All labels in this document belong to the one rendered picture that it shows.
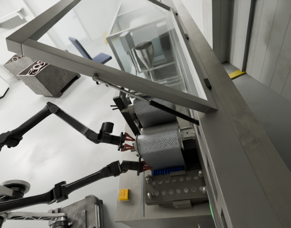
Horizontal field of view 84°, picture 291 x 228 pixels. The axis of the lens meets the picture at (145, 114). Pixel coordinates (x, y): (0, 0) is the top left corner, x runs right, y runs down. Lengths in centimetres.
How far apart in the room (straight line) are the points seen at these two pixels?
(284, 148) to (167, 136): 181
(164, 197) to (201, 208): 24
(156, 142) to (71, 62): 65
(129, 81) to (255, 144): 53
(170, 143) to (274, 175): 46
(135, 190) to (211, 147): 92
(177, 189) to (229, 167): 68
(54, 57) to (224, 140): 46
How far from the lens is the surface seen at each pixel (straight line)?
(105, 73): 42
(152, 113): 104
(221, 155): 46
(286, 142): 257
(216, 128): 50
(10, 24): 823
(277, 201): 67
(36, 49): 45
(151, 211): 123
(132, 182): 133
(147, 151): 95
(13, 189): 159
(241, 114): 82
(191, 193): 107
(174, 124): 106
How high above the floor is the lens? 206
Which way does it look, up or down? 44 degrees down
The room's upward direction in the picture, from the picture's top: 25 degrees counter-clockwise
